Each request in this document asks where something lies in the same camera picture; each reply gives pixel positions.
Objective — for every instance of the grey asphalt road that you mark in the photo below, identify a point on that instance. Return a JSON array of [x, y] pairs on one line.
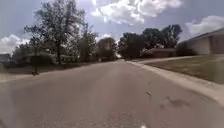
[[100, 96]]

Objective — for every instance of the row of dark trees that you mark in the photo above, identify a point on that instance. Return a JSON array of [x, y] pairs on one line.
[[150, 41]]

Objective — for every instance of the pale driveway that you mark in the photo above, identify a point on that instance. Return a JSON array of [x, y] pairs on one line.
[[163, 59]]

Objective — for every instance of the low brown house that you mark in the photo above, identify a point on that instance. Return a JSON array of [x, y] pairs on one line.
[[163, 52]]

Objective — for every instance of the tall thin-leaved tree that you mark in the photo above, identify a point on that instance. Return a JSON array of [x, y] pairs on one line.
[[58, 30]]

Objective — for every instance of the pale concrete kerb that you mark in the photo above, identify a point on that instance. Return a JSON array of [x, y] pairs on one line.
[[186, 81]]

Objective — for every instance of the grass lawn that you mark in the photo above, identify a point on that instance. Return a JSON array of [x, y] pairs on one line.
[[196, 68]]

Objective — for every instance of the pale building with garage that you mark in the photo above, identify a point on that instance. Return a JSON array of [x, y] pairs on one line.
[[206, 43]]

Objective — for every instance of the dark mailbox on post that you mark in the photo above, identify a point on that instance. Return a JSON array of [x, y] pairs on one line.
[[35, 60]]

